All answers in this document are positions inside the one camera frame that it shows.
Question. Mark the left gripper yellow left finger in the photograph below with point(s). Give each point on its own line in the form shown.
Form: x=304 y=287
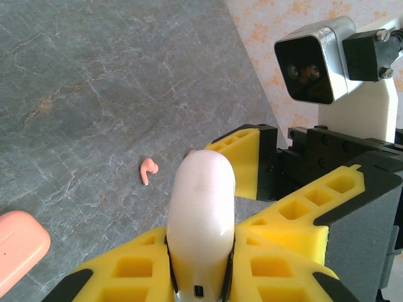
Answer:
x=159 y=261

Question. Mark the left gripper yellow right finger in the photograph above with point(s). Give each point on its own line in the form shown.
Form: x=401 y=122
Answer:
x=242 y=267

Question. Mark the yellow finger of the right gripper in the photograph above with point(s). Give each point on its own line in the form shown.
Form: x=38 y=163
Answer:
x=292 y=239
x=245 y=163

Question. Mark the white earbud charging case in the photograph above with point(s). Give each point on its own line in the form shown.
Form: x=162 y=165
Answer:
x=201 y=204

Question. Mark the pink earbud charging case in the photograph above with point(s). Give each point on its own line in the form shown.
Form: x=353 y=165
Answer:
x=19 y=245

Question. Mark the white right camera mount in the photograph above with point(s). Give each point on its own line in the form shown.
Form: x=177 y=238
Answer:
x=355 y=113

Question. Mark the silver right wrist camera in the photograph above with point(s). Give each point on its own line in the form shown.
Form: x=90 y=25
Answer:
x=315 y=63

